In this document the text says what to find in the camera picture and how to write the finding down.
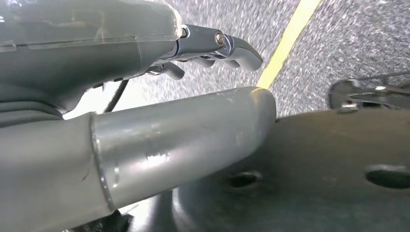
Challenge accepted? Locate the yellow floor tape outline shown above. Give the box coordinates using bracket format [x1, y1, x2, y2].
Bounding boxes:
[256, 0, 322, 90]

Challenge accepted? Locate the black cable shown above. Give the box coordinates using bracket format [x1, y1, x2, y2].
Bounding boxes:
[103, 79, 130, 113]

